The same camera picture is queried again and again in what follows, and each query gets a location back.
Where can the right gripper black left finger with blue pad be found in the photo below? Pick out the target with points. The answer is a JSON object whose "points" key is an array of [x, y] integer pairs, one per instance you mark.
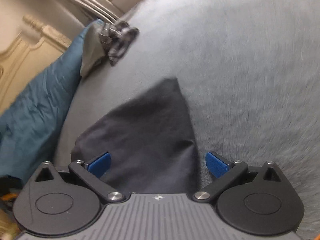
{"points": [[99, 165]]}

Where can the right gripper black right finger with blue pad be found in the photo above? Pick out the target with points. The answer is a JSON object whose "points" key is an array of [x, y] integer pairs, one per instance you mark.
{"points": [[217, 165]]}

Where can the black garment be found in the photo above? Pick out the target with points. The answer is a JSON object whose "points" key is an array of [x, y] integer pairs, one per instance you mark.
{"points": [[151, 142]]}

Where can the teal blue pillow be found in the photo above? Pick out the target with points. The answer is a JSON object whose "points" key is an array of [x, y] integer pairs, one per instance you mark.
{"points": [[31, 126]]}

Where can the grey patterned cloth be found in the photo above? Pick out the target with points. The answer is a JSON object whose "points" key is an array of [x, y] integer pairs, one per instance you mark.
{"points": [[106, 42]]}

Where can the cream wooden headboard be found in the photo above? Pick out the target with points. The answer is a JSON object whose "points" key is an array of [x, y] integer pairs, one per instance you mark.
{"points": [[22, 61]]}

